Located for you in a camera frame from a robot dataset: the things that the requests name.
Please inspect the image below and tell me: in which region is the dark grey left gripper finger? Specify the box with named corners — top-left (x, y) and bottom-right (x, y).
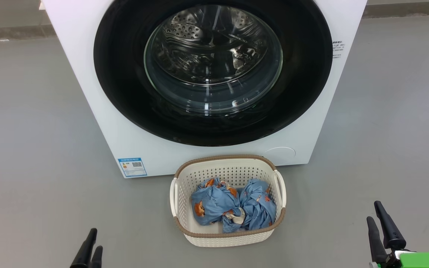
top-left (90, 246), bottom-right (103, 268)
top-left (70, 228), bottom-right (98, 268)

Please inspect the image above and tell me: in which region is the round white filter cover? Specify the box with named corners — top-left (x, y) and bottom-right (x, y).
top-left (263, 147), bottom-right (296, 166)

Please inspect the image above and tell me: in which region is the black text instruction label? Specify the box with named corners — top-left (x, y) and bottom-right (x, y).
top-left (332, 41), bottom-right (346, 59)

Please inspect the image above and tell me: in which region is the white front-load washing machine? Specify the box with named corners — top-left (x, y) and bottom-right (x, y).
top-left (41, 0), bottom-right (368, 178)

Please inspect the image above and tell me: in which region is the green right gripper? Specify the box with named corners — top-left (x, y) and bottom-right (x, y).
top-left (366, 201), bottom-right (429, 268)

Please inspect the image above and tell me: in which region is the cream perforated laundry basket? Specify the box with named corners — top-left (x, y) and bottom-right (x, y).
top-left (169, 155), bottom-right (287, 248)

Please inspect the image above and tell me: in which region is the black round glass washer door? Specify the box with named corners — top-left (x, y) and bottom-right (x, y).
top-left (93, 0), bottom-right (333, 147)

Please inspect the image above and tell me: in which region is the blue cartoon print garment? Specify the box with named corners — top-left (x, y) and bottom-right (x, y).
top-left (222, 179), bottom-right (277, 233)
top-left (190, 178), bottom-right (241, 226)

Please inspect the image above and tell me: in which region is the washing machine drum opening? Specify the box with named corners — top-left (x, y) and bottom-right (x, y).
top-left (146, 5), bottom-right (283, 112)

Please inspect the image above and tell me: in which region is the blue energy label sticker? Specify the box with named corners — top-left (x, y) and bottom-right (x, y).
top-left (118, 158), bottom-right (148, 178)

